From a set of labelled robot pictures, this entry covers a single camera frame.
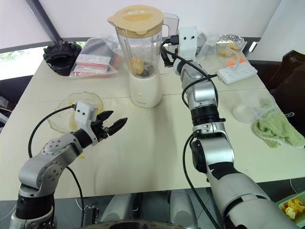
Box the white power strip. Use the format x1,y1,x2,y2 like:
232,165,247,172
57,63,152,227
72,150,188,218
217,65,258,84

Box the black clamp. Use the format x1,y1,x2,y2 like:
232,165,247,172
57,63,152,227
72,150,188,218
83,205,100,226

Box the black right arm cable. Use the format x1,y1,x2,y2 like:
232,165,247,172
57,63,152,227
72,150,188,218
161,35,227,229

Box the black crumpled bag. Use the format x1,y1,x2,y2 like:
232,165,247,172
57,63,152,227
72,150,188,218
42,40,83,76

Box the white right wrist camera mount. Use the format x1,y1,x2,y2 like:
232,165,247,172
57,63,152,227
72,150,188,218
178,26,199,59

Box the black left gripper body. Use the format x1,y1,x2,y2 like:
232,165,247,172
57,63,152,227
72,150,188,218
91,119,113,143

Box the clear crumpled plastic bag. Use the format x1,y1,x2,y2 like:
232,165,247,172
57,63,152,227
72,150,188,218
99,33,120,56

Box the green bin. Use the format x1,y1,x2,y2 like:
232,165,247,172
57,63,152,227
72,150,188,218
276,193,305,228

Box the clear zip bags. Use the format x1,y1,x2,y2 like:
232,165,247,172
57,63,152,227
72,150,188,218
82,37,120,68

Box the clear blender jar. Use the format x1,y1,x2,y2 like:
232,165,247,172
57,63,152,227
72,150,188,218
115,13,180,78

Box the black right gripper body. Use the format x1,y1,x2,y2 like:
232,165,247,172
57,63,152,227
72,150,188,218
163,53,178,69

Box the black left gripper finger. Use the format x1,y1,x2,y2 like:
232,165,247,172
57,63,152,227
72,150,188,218
109,117,128,137
98,110,114,123

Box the black chair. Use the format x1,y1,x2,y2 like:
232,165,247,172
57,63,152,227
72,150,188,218
264,50,305,125

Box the yellow food scraps pile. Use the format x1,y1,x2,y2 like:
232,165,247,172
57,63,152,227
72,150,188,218
280,198,302,219

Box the green towel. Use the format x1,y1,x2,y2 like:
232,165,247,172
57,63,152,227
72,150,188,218
252,111,305,149

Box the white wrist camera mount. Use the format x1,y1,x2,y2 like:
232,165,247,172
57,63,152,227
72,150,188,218
74,101,99,146
178,26,199,59

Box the clear plastic container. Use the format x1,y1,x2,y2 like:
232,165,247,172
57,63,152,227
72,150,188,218
197,38,220,72

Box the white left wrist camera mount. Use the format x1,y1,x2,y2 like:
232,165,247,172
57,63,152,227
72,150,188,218
74,101,99,146

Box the cream blender lid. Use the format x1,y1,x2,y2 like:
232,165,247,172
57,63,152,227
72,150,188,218
107,5,165,38

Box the clear plastic cup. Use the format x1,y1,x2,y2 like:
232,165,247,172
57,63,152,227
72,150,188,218
232,95,275,124

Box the silver foil tray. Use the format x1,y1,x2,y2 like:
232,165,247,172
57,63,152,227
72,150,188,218
216,33,247,51

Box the dark slanted pole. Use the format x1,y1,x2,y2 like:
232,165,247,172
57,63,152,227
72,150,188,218
25,0,63,45

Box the zip bag with red strips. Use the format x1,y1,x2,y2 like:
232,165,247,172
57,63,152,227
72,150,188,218
70,54,119,79

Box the cream blender base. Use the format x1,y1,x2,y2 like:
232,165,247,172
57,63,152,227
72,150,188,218
129,71,162,108

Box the clear glass bowl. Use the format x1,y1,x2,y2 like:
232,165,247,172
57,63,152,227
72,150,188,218
47,92,104,133

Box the dark low shelf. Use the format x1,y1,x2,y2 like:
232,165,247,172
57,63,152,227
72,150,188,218
0,75,34,135

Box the grey rounded shape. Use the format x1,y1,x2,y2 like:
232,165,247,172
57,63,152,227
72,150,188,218
100,193,141,225
169,190,199,229

